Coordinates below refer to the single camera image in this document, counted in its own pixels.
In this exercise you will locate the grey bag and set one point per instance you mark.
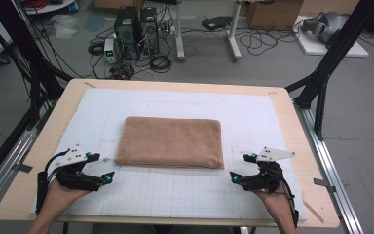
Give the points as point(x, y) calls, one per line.
point(328, 24)

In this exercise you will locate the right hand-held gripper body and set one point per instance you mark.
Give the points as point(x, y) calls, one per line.
point(266, 177)

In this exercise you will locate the black metal frame strut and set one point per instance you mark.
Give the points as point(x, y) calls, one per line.
point(29, 52)
point(337, 48)

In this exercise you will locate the person's left hand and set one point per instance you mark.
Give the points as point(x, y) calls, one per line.
point(55, 201)

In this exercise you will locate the aluminium rail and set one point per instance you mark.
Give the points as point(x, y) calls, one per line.
point(9, 156)
point(331, 162)

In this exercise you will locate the large black computer tower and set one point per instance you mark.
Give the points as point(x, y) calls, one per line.
point(126, 29)

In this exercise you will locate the grey bench power supply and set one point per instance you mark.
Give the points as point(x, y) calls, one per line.
point(109, 50)

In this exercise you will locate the clear plastic sheet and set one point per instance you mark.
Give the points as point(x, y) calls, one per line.
point(65, 26)

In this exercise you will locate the low cardboard box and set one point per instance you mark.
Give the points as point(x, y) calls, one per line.
point(117, 3)

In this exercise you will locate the white grid mat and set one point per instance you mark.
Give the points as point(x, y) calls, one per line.
point(175, 195)

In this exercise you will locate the small black computer tower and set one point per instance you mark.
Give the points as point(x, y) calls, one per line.
point(149, 29)

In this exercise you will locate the round white table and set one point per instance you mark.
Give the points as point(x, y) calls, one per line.
point(50, 7)

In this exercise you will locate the large cardboard box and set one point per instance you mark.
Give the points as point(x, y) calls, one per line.
point(272, 14)

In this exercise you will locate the white floor board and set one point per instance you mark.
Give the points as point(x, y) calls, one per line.
point(315, 47)

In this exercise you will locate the tan tape strip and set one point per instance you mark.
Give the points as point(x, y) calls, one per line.
point(313, 211)

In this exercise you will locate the flat black device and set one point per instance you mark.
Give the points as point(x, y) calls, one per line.
point(216, 23)

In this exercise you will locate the tan terry towel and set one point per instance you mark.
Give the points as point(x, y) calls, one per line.
point(170, 143)

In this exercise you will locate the white desk frame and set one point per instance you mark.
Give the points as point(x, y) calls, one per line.
point(180, 39)

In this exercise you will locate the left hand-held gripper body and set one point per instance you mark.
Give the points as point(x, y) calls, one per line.
point(73, 177)

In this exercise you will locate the grey tape piece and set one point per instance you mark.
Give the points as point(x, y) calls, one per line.
point(324, 184)
point(22, 167)

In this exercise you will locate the person's right hand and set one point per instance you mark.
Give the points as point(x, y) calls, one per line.
point(279, 204)

